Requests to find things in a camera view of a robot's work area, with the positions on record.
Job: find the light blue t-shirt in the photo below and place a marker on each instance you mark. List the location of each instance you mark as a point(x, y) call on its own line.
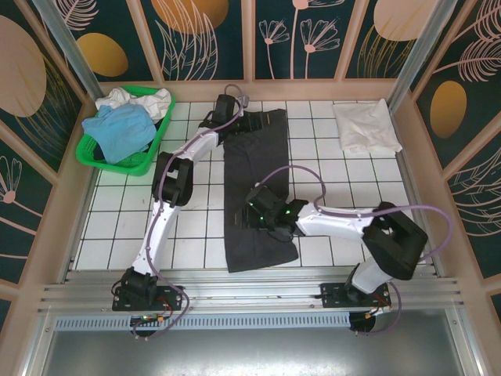
point(121, 131)

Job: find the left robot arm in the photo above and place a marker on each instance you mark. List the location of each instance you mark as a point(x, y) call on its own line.
point(160, 231)

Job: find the aluminium side rail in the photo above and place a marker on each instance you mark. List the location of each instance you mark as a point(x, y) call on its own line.
point(76, 239)
point(410, 176)

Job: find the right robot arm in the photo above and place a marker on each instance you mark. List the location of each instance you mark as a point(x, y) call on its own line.
point(395, 243)

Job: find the aluminium corner post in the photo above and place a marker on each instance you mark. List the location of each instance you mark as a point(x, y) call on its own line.
point(415, 58)
point(76, 62)

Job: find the crumpled white t-shirt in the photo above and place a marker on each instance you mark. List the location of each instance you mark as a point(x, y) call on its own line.
point(156, 100)

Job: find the folded white t-shirt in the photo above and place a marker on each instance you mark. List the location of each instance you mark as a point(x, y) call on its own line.
point(368, 127)

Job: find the aluminium front rail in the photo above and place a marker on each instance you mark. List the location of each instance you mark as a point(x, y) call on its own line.
point(250, 291)

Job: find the dark grey t-shirt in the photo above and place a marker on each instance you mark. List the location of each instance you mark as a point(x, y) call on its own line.
point(254, 164)

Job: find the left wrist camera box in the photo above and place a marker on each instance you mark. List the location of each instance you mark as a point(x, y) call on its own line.
point(244, 101)

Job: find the green plastic basket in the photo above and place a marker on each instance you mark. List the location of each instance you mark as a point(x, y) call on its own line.
point(125, 168)

